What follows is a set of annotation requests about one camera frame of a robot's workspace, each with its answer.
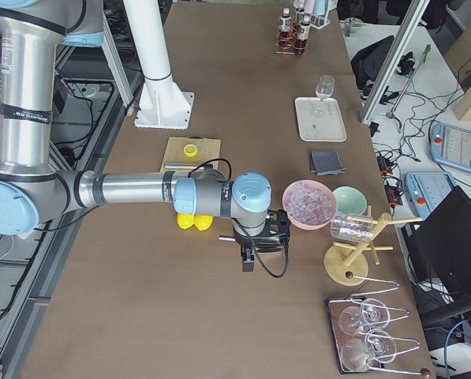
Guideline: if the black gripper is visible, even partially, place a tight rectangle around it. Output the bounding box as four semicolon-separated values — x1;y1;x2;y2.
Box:
232;210;291;272

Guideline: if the copper wire bottle basket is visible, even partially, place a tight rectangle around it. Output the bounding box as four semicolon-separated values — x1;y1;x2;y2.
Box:
276;27;297;56

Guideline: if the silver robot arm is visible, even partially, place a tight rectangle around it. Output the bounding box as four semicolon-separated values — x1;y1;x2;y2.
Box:
0;1;290;272

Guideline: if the steel ice scoop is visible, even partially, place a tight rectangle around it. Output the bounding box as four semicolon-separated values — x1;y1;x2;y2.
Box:
218;235;284;253

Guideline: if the yellow lemon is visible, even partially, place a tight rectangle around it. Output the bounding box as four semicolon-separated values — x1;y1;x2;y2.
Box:
176;213;195;230
193;215;213;231

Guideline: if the clear ice cubes pile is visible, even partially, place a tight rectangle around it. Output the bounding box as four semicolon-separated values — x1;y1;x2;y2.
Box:
283;182;336;226

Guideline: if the pink bowl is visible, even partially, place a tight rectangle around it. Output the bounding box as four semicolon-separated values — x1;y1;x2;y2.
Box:
282;180;338;230

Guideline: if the wooden cup tree stand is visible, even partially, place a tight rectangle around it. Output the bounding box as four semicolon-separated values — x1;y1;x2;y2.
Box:
323;205;423;287

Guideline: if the clear glass mug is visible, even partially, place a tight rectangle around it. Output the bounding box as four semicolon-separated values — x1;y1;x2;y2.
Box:
331;213;376;242

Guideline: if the bamboo cutting board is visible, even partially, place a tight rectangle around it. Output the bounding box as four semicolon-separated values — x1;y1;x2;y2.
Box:
160;137;221;172

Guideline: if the green bowl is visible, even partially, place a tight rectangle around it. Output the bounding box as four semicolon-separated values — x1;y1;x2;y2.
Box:
333;186;368;215

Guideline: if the grey folded cloth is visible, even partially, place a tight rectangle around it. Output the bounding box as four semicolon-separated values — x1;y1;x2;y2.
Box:
309;150;345;176

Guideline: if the steel muddler black tip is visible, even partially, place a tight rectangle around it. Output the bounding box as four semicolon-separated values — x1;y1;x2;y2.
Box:
163;163;197;171

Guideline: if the half lemon slice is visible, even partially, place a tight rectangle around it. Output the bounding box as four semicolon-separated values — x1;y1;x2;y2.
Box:
183;144;198;158

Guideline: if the hanging wine glass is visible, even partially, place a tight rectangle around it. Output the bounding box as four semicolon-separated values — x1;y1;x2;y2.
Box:
338;298;391;336
340;329;397;372

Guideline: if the dark glass rack tray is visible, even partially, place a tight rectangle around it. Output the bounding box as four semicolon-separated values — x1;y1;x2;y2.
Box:
326;271;431;378

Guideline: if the cream rabbit tray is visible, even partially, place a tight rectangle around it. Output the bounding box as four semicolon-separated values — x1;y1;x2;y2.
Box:
294;97;347;142

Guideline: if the clear wine glass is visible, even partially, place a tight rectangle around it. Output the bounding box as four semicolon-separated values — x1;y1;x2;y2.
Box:
312;75;335;117

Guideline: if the blue teach pendant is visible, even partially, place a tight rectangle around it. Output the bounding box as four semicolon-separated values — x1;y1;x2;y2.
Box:
404;171;457;220
430;122;471;173

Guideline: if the black monitor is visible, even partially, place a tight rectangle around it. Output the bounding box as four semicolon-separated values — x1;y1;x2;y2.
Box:
409;186;471;295

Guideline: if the pale blue cup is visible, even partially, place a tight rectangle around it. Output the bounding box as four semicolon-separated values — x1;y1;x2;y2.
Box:
312;0;329;16

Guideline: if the black camera cable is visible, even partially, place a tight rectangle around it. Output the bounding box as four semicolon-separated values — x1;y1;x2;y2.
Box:
187;157;291;278

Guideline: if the aluminium frame post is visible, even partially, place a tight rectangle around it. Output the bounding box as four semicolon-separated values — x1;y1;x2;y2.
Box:
360;0;429;126

